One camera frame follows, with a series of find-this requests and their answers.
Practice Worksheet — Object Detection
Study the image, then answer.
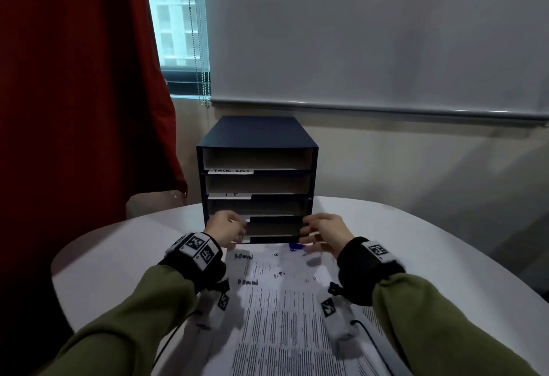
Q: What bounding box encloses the person's left hand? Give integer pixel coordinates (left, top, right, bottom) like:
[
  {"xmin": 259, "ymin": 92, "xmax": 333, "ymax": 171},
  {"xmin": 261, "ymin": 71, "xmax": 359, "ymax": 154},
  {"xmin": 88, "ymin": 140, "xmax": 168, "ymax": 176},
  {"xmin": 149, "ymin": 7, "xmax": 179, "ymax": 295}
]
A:
[{"xmin": 201, "ymin": 210, "xmax": 249, "ymax": 248}]

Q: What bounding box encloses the person's right hand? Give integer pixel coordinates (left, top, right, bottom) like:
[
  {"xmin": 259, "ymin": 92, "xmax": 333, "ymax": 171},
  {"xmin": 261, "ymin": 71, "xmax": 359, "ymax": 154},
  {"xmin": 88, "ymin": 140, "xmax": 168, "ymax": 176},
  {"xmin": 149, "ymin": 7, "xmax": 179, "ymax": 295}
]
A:
[{"xmin": 299, "ymin": 212, "xmax": 359, "ymax": 259}]

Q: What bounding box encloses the dark blue paper tray organizer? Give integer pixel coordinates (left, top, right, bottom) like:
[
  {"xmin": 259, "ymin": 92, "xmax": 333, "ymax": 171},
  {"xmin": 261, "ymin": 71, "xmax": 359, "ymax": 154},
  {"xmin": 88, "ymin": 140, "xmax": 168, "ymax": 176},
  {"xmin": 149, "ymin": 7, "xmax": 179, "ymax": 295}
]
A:
[{"xmin": 196, "ymin": 115, "xmax": 320, "ymax": 246}]

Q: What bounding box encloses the pile of printed papers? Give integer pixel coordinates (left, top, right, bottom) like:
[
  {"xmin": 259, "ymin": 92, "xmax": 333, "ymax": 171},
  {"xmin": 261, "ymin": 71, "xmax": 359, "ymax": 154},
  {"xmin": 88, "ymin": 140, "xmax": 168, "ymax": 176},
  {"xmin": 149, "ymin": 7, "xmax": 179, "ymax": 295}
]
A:
[{"xmin": 222, "ymin": 246, "xmax": 412, "ymax": 376}]

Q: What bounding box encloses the person's left forearm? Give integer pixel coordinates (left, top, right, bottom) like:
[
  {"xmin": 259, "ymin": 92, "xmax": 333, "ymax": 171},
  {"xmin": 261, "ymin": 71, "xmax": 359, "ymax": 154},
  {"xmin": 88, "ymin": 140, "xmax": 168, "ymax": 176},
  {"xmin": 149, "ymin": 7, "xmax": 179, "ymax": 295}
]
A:
[{"xmin": 36, "ymin": 264, "xmax": 202, "ymax": 376}]

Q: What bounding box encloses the person's right forearm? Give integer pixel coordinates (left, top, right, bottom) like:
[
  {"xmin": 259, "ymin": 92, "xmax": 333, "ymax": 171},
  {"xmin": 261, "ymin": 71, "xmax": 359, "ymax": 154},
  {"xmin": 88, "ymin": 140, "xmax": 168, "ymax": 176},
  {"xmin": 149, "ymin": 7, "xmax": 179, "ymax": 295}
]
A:
[{"xmin": 371, "ymin": 272, "xmax": 541, "ymax": 376}]

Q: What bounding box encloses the black right wrist band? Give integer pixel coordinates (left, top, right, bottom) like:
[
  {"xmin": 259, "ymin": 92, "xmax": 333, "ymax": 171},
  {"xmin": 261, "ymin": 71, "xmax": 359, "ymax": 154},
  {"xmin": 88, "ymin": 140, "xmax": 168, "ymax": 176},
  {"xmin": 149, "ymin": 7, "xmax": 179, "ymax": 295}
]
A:
[{"xmin": 336, "ymin": 236, "xmax": 406, "ymax": 307}]

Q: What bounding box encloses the black wrist band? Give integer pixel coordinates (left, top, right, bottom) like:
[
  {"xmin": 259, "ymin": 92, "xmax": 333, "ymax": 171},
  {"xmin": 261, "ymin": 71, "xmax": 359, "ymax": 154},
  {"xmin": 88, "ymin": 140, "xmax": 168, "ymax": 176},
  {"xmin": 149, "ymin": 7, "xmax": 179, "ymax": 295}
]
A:
[
  {"xmin": 157, "ymin": 232, "xmax": 227, "ymax": 295},
  {"xmin": 336, "ymin": 236, "xmax": 406, "ymax": 307}
]

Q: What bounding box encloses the black left wrist band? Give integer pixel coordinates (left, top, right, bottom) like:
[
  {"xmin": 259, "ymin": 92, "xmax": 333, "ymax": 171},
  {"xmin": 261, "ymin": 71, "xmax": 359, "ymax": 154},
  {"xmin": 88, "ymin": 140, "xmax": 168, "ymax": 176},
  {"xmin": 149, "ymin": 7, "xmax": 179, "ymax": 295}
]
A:
[{"xmin": 157, "ymin": 232, "xmax": 227, "ymax": 295}]

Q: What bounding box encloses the beige chair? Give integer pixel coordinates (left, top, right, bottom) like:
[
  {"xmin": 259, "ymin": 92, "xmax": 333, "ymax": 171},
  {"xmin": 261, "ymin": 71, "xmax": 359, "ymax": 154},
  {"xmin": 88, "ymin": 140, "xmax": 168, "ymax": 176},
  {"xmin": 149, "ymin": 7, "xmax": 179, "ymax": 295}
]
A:
[{"xmin": 125, "ymin": 191, "xmax": 189, "ymax": 220}]

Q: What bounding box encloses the wide white roller blind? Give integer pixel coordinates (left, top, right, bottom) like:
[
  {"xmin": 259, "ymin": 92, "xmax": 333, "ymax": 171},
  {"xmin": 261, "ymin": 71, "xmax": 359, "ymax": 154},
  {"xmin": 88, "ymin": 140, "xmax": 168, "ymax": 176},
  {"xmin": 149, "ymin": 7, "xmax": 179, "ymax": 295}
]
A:
[{"xmin": 201, "ymin": 0, "xmax": 549, "ymax": 123}]

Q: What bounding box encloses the red curtain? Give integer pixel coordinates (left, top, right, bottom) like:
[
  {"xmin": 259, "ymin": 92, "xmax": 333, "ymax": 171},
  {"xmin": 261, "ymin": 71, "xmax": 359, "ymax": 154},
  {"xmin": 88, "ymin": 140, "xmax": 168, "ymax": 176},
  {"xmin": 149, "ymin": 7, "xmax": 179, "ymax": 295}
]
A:
[{"xmin": 0, "ymin": 0, "xmax": 188, "ymax": 286}]

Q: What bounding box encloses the window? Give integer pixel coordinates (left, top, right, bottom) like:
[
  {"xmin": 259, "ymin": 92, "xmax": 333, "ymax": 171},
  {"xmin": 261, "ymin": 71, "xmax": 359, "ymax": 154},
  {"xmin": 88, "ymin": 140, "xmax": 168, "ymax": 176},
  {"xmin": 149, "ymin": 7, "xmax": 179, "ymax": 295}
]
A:
[{"xmin": 141, "ymin": 0, "xmax": 211, "ymax": 100}]

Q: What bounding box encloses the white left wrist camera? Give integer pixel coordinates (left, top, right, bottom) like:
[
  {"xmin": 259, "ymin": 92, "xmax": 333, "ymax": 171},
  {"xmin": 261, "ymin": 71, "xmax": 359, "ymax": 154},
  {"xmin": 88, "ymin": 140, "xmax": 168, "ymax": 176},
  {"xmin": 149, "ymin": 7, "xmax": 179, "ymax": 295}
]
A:
[{"xmin": 195, "ymin": 279, "xmax": 232, "ymax": 331}]

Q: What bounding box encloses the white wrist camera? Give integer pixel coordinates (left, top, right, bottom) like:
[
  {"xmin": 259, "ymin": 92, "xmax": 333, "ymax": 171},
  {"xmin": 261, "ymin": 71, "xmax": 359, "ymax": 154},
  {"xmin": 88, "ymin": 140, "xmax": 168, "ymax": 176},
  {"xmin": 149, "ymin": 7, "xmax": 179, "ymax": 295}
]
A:
[
  {"xmin": 195, "ymin": 279, "xmax": 232, "ymax": 331},
  {"xmin": 319, "ymin": 281, "xmax": 359, "ymax": 341}
]

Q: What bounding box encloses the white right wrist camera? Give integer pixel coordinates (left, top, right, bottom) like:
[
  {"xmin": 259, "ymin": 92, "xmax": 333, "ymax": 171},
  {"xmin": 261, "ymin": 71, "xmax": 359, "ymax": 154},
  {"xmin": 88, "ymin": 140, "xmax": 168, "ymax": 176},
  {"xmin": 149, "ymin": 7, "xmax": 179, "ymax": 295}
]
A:
[{"xmin": 319, "ymin": 281, "xmax": 359, "ymax": 341}]

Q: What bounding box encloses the black cable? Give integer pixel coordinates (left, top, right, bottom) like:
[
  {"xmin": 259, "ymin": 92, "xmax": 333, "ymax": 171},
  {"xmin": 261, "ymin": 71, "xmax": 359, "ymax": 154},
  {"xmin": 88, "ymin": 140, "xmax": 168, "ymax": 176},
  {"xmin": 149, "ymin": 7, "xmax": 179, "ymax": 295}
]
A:
[
  {"xmin": 156, "ymin": 309, "xmax": 205, "ymax": 376},
  {"xmin": 351, "ymin": 319, "xmax": 415, "ymax": 376}
]

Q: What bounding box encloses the bead chain blind cord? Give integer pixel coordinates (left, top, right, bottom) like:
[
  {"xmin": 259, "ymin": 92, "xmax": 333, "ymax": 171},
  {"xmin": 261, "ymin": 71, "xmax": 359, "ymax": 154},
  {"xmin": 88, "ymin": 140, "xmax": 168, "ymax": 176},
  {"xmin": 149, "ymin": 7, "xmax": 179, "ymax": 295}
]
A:
[{"xmin": 184, "ymin": 0, "xmax": 212, "ymax": 108}]

